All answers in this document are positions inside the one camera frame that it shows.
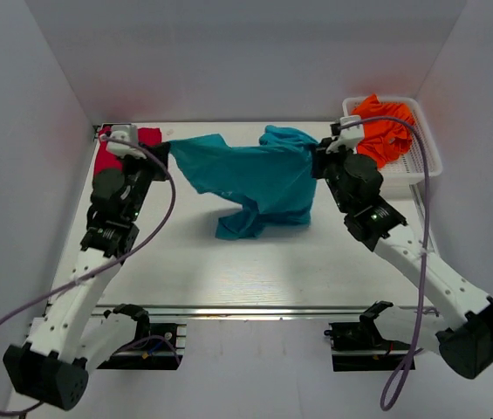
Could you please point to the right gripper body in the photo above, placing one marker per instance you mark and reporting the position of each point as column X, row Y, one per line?
column 333, row 162

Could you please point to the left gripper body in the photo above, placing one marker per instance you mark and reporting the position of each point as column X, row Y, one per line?
column 142, row 171

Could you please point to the teal t-shirt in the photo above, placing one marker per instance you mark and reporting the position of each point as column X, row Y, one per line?
column 272, row 181

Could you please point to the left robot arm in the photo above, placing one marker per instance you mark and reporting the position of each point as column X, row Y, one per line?
column 54, row 364

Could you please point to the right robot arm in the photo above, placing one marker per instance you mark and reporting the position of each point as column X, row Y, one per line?
column 462, row 333

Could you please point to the folded red t-shirt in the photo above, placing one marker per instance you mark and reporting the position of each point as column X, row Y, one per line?
column 146, row 136

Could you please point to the orange t-shirt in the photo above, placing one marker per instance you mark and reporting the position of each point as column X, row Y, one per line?
column 385, row 141

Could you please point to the white plastic basket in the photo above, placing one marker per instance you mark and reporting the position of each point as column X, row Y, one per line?
column 408, row 169

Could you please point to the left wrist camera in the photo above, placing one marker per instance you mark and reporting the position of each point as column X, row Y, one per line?
column 121, row 140

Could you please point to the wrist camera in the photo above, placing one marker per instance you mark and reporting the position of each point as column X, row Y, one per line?
column 348, row 132
column 121, row 140

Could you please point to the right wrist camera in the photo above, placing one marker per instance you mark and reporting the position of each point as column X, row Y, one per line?
column 348, row 132

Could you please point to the aluminium table edge rail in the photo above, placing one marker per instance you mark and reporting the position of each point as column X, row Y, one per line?
column 255, row 312

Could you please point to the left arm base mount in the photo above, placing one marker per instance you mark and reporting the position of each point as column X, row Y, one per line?
column 154, row 347

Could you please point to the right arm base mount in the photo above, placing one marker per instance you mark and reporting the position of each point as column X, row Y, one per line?
column 357, row 346

